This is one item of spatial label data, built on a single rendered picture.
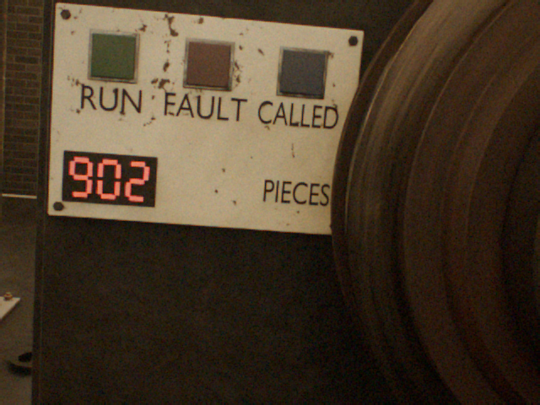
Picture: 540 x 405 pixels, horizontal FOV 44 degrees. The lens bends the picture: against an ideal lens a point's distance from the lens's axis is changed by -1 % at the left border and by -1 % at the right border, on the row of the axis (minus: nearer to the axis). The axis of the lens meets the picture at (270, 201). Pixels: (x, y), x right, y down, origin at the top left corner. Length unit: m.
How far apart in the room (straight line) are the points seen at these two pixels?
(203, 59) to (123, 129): 0.09
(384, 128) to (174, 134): 0.20
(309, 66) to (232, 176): 0.12
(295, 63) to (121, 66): 0.15
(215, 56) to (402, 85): 0.18
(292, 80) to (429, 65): 0.15
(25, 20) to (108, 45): 6.25
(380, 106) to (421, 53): 0.04
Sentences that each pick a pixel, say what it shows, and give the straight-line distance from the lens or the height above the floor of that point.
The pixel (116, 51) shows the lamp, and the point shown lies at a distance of 0.59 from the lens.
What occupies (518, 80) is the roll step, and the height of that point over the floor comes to 1.20.
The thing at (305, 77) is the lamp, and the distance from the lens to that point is 0.58.
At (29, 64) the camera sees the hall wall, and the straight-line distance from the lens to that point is 6.81.
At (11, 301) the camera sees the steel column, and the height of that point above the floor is 0.03.
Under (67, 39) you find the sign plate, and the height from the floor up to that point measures 1.21.
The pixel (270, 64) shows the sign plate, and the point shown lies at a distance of 0.58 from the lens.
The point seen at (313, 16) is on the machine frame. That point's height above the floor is 1.25.
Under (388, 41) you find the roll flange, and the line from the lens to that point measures 0.53.
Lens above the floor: 1.18
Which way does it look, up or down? 9 degrees down
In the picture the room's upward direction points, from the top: 5 degrees clockwise
